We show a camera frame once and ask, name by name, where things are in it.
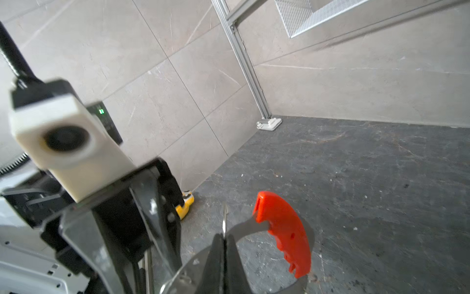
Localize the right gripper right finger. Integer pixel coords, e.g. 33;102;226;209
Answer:
223;235;253;294

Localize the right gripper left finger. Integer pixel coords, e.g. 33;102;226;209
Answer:
195;234;225;294

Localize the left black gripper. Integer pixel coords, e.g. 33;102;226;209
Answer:
0;157;185;294

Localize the metal keyring holder red handle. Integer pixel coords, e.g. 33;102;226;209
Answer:
160;191;315;294

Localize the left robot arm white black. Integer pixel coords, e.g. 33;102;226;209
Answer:
1;158;185;294

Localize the yellow red plush toy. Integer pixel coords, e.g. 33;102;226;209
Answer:
175;191;195;220

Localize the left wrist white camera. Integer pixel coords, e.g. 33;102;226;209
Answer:
9;94;136;202

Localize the white wall socket box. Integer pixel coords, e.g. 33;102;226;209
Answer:
257;118;282;131

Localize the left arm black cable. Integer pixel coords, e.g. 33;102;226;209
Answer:
0;21;37;85

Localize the white wire mesh basket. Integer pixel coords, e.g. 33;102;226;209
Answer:
275;0;368;39

